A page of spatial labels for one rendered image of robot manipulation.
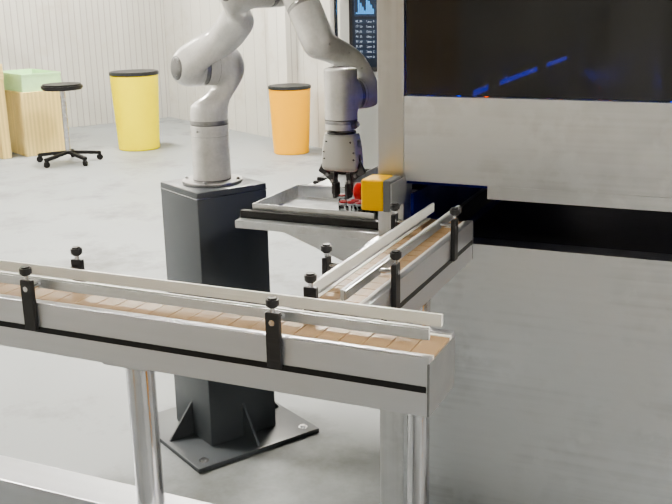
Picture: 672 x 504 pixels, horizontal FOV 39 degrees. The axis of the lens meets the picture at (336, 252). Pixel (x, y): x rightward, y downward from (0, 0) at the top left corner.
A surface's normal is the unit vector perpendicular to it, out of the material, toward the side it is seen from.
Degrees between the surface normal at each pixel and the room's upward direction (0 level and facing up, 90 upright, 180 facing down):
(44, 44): 90
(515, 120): 90
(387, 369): 90
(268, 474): 0
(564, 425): 90
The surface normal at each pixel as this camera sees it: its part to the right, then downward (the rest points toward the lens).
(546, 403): -0.40, 0.25
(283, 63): -0.80, 0.18
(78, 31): 0.59, 0.21
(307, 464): -0.02, -0.96
